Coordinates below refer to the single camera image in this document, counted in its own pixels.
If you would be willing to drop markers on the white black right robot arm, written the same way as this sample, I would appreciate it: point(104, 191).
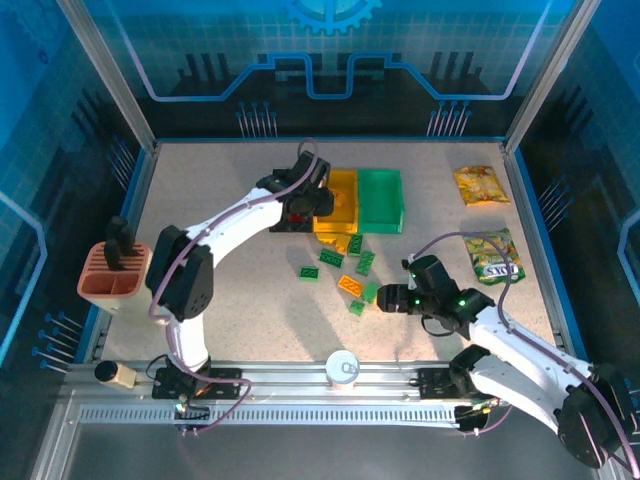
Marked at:
point(520, 355)

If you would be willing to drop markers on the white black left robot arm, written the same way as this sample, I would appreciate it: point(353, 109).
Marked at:
point(240, 215)

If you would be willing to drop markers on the aluminium frame post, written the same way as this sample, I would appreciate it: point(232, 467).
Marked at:
point(111, 75)
point(550, 75)

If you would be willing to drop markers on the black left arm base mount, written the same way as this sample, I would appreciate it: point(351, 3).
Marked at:
point(225, 380)

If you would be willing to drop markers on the yellow sloped lego brick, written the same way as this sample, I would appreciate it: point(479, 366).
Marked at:
point(328, 239)

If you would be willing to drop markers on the green plastic bin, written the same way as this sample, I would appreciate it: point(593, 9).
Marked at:
point(380, 200)

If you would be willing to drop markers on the black beige cylinder device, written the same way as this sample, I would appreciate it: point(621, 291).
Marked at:
point(116, 376)

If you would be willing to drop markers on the green snack bag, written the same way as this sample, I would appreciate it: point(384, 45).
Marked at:
point(487, 257)

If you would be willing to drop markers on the silver tin can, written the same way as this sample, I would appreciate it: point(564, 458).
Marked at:
point(342, 367)

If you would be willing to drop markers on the blue table edge strip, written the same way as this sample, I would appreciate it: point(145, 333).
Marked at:
point(400, 139)

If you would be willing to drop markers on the red lego brick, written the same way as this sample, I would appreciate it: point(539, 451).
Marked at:
point(298, 218)

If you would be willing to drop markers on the dark green long lego brick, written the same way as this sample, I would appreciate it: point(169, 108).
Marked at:
point(332, 258)

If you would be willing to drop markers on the terracotta knife block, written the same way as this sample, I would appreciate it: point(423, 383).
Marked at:
point(100, 285)

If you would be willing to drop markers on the orange yellow long lego brick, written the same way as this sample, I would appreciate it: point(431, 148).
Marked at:
point(351, 285)

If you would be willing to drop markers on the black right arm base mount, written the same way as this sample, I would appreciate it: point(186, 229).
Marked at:
point(435, 382)

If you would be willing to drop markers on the small yellow lego brick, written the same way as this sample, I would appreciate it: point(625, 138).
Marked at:
point(344, 244)

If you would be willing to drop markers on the yellow round lego piece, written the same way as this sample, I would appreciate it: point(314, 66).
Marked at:
point(341, 198)

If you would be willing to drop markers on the small green lego brick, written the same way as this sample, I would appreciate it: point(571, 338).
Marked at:
point(357, 307)

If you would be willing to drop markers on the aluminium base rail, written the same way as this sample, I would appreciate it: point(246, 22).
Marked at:
point(280, 372)

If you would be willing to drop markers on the yellow plastic bin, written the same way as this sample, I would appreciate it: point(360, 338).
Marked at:
point(345, 215)

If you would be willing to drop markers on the yellow snack bag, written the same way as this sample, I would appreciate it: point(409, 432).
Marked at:
point(481, 185)

